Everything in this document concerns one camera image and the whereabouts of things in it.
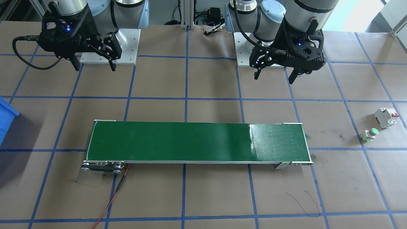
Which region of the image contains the aluminium V-frame profile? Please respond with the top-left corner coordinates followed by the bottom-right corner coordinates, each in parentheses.
top-left (181, 0), bottom-right (195, 30)

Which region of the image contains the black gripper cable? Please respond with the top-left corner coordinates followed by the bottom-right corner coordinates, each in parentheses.
top-left (12, 36), bottom-right (64, 70)
top-left (233, 0), bottom-right (285, 57)

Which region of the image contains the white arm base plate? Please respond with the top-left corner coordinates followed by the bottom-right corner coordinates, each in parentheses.
top-left (80, 29), bottom-right (141, 65)
top-left (233, 32), bottom-right (286, 68)

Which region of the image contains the small metal connector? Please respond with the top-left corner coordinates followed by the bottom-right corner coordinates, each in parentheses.
top-left (205, 24), bottom-right (227, 35)

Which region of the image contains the white circuit breaker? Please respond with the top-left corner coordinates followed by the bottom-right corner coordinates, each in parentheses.
top-left (374, 108), bottom-right (400, 129)

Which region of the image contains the aluminium frame bar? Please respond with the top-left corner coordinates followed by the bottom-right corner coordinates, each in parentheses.
top-left (392, 23), bottom-right (407, 37)
top-left (0, 0), bottom-right (20, 21)

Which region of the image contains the blue plastic bin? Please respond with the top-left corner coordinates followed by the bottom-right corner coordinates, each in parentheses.
top-left (0, 96), bottom-right (19, 147)

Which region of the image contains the green push button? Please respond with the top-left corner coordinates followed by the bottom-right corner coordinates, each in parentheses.
top-left (360, 128), bottom-right (379, 142)

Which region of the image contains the black power box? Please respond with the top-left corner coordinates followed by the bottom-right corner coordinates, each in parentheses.
top-left (208, 8), bottom-right (223, 23)

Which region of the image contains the green belt conveyor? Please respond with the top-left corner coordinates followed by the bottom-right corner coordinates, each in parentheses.
top-left (80, 119), bottom-right (314, 174)

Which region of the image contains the red black conveyor cable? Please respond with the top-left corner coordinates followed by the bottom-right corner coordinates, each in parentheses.
top-left (92, 163), bottom-right (131, 229)

